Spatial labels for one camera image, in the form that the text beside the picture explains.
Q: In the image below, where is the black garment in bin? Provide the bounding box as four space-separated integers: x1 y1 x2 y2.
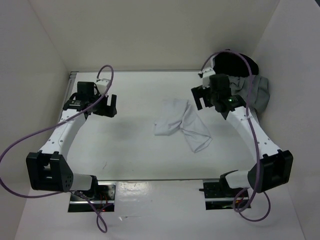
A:
213 52 249 78

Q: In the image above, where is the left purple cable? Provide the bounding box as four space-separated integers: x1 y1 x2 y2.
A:
0 65 115 234

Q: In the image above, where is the grey garment in bin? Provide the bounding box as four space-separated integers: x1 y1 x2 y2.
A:
228 75 270 114

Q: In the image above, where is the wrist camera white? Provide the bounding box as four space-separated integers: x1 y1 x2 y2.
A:
95 78 112 95
198 67 216 89

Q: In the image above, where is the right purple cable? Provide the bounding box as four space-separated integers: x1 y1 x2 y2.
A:
201 49 272 223

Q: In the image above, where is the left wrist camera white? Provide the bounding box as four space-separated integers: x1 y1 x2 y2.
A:
95 78 112 95

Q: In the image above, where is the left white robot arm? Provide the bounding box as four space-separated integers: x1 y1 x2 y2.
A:
26 78 117 200

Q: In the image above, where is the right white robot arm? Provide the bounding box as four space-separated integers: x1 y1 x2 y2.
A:
191 74 294 197

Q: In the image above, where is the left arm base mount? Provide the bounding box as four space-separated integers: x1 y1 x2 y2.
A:
68 180 117 213

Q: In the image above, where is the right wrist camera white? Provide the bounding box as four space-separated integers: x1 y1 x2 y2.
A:
198 67 216 89

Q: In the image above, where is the white skirt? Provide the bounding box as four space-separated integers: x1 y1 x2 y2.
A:
153 98 212 153

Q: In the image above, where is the purple cable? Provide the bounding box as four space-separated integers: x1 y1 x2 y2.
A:
201 49 272 223
0 65 115 234

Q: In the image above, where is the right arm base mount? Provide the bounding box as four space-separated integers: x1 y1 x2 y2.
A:
198 179 242 211

